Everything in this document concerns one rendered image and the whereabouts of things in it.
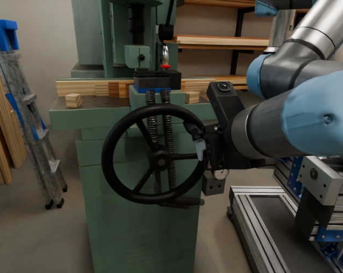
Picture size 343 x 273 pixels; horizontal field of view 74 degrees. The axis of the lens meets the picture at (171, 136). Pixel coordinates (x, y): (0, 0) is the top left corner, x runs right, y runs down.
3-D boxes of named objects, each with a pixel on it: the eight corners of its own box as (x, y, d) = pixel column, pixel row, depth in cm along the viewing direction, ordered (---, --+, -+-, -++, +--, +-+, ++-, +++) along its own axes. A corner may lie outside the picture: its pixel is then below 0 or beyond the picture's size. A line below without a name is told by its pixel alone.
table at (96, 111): (44, 144, 58) (39, 122, 56) (60, 110, 85) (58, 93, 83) (251, 127, 74) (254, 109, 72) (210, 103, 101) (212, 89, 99)
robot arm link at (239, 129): (241, 102, 29) (293, 99, 32) (224, 111, 34) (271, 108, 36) (250, 161, 29) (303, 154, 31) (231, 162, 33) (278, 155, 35)
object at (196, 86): (96, 96, 81) (95, 85, 80) (96, 95, 83) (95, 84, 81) (231, 91, 96) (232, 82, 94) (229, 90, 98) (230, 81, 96)
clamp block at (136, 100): (134, 127, 63) (133, 94, 60) (128, 112, 75) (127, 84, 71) (185, 123, 67) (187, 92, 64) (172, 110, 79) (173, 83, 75)
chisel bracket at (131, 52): (129, 73, 77) (128, 46, 74) (124, 67, 90) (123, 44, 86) (150, 72, 79) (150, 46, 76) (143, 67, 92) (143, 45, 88)
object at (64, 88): (57, 96, 80) (55, 82, 78) (58, 95, 81) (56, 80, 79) (214, 91, 96) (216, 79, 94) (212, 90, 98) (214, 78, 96)
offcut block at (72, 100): (82, 104, 71) (81, 93, 70) (76, 108, 68) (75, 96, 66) (72, 104, 71) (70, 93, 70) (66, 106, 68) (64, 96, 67)
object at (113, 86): (109, 97, 81) (108, 83, 79) (109, 96, 82) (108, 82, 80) (168, 95, 87) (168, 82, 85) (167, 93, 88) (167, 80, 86)
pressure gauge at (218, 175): (212, 185, 83) (214, 166, 80) (208, 179, 87) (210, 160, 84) (227, 183, 85) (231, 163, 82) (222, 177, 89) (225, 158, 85)
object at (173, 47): (157, 72, 100) (157, 42, 95) (154, 70, 106) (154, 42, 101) (178, 72, 103) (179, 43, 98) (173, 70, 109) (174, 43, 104)
